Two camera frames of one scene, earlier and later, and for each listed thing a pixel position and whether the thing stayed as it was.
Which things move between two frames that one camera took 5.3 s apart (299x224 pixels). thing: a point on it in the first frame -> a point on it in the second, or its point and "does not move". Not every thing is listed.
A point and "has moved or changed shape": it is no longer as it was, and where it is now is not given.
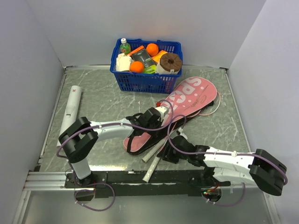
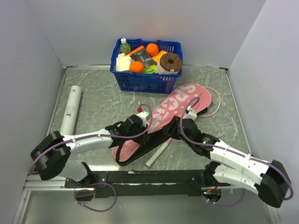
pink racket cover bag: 196,94 has moved or changed shape
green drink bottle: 124,48 does not move
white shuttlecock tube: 72,109 does not move
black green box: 143,56 does not move
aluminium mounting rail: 46,181 does not move
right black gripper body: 172,155 -> 181,137
